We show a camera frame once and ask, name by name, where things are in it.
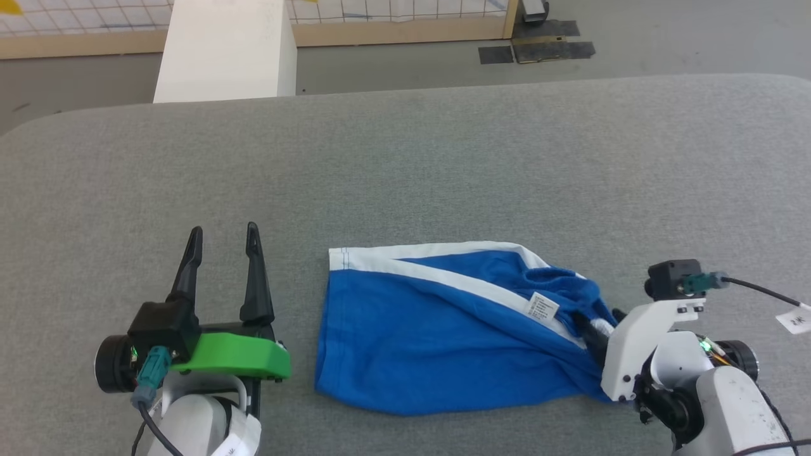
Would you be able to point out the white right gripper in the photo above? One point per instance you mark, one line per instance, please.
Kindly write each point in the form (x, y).
(627, 348)

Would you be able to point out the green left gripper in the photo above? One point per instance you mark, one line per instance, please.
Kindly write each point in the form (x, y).
(241, 354)

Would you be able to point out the blue and white shorts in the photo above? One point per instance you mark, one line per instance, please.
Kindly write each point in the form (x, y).
(431, 342)

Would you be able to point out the grey fabric sofa surface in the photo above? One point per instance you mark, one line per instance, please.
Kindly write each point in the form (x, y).
(443, 164)

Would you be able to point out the brown plate with black tape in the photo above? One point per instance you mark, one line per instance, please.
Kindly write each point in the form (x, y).
(551, 47)

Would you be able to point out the small black floor tape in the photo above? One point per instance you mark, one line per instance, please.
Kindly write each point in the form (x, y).
(495, 55)

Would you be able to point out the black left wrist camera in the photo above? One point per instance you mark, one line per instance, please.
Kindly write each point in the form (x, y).
(161, 326)

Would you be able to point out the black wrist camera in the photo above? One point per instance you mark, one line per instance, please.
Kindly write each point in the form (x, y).
(668, 278)
(161, 326)

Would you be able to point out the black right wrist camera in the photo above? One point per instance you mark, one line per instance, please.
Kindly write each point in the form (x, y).
(668, 278)

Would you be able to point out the white box pedestal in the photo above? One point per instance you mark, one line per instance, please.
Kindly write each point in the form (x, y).
(222, 50)

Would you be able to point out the grey metal post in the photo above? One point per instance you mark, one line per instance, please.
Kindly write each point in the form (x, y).
(535, 7)

